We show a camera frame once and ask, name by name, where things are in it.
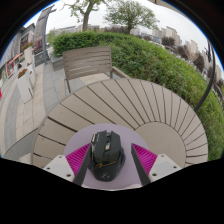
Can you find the tall grey sign pylon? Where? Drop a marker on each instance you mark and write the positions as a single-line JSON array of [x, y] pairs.
[[40, 36]]

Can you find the tree with round leafy crown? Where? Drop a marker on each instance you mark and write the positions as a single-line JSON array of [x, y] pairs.
[[131, 13]]

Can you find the white flower planter box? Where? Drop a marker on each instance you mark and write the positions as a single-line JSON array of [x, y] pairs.
[[26, 85]]

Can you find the distant apartment buildings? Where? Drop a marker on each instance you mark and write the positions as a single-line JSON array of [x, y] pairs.
[[173, 35]]

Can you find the grey slatted outdoor chair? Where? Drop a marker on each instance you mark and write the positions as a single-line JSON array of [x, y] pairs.
[[87, 63]]

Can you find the tree with bare forked trunk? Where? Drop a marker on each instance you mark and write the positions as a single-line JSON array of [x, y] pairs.
[[87, 13]]

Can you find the lilac mouse pad with wrist rest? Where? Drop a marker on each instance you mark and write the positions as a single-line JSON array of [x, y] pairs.
[[133, 133]]

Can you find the black computer mouse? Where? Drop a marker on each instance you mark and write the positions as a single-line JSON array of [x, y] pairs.
[[106, 153]]

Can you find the green trimmed hedge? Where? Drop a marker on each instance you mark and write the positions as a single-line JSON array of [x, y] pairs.
[[156, 63]]

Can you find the black curved metal pole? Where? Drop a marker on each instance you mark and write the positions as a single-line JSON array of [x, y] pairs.
[[210, 76]]

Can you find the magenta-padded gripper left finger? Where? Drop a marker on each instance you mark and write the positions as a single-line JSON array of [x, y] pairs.
[[78, 160]]

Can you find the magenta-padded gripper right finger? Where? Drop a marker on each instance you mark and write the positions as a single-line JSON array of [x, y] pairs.
[[145, 160]]

